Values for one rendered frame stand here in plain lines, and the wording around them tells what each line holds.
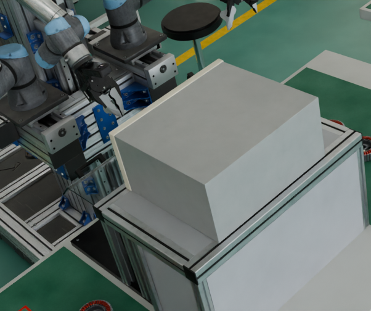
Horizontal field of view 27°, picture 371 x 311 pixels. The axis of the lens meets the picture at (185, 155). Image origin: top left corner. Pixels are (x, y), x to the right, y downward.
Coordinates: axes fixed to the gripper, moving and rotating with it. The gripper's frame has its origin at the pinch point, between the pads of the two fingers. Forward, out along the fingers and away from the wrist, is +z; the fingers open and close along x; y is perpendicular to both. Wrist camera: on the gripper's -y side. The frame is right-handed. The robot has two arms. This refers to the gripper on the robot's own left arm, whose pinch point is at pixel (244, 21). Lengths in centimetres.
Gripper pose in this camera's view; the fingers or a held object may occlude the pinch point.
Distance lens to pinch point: 287.7
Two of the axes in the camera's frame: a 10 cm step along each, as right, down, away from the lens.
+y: -6.5, -3.6, 6.8
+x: -7.4, 5.2, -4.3
